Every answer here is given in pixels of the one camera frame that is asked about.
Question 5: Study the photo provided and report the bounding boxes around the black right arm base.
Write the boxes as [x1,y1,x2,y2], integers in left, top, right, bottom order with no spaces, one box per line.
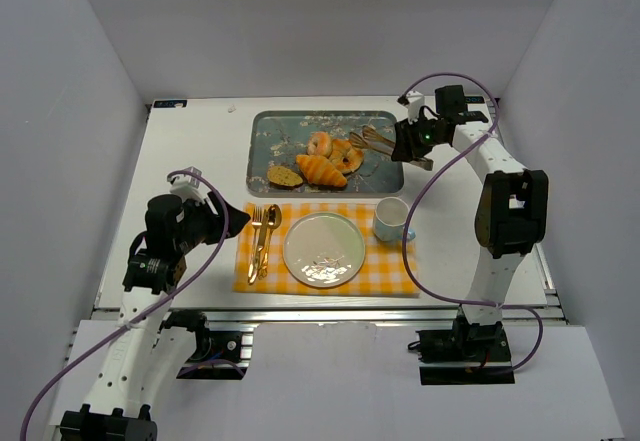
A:
[407,313,515,386]

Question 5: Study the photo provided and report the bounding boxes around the blue corner label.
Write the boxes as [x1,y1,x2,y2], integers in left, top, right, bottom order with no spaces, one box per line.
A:
[465,96,486,104]
[153,99,187,109]

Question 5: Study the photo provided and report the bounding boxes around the silver metal tongs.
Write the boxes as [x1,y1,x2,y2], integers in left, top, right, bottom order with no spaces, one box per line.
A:
[348,126,433,171]

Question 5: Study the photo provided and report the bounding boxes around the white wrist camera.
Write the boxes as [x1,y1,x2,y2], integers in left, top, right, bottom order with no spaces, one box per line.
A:
[397,90,425,124]
[167,166,218,213]

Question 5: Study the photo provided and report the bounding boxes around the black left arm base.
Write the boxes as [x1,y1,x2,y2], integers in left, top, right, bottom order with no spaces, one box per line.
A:
[159,310,251,380]

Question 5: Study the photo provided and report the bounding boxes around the brown bread slice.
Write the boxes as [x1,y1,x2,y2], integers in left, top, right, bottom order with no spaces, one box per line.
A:
[267,166,304,189]

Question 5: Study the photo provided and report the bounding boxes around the striped orange croissant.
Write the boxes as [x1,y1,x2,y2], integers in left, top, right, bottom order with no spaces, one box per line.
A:
[296,154,348,188]

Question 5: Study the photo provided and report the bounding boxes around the curled orange croissant roll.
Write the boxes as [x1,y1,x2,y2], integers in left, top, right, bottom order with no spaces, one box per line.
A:
[329,139,364,174]

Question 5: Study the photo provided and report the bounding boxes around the gold spoon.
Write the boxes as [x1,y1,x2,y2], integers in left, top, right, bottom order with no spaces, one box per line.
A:
[258,204,282,279]

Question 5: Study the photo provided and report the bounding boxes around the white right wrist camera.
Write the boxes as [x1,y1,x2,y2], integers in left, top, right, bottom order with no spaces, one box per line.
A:
[397,90,425,124]

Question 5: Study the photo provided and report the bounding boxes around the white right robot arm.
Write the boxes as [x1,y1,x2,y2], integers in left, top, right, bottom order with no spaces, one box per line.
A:
[391,85,549,330]

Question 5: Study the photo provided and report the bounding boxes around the light blue mug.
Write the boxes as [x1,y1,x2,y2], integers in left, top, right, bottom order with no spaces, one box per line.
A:
[372,197,415,243]

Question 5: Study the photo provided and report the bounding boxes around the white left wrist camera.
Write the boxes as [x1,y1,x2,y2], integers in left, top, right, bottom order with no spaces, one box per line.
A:
[167,166,218,213]

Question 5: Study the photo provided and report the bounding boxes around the white and green plate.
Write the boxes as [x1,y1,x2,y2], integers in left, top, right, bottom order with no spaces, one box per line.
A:
[282,212,366,290]

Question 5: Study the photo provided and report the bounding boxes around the gold fork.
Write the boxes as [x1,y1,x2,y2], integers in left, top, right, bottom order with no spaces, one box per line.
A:
[247,205,264,284]

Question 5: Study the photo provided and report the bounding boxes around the blue right corner label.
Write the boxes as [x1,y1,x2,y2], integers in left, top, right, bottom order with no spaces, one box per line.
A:
[465,96,486,104]

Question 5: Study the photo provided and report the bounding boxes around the yellow checkered cloth napkin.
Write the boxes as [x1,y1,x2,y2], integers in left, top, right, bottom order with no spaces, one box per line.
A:
[233,203,418,296]

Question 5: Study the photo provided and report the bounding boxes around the blue left corner label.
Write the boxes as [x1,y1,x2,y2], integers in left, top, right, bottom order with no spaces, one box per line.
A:
[153,99,187,109]

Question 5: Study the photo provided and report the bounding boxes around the blue floral serving tray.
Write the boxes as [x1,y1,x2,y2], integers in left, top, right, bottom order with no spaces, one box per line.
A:
[246,110,404,197]

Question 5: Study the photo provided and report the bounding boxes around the glazed orange bagel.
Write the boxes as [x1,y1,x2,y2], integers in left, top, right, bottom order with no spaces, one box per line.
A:
[307,131,333,158]

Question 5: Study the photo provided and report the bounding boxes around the gold knife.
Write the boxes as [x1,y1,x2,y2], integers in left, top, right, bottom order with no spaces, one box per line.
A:
[258,204,276,279]

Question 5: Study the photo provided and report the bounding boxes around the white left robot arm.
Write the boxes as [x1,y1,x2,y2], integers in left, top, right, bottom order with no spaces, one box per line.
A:
[60,194,250,440]

